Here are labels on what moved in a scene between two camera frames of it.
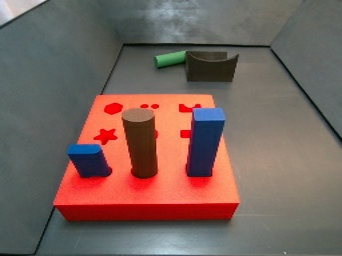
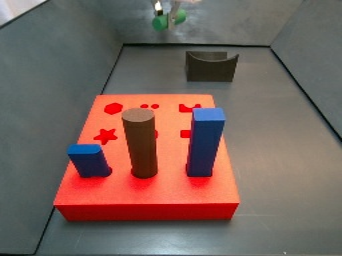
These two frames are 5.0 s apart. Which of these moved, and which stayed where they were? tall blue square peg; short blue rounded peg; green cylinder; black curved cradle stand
Moved: green cylinder
Stayed: black curved cradle stand; short blue rounded peg; tall blue square peg
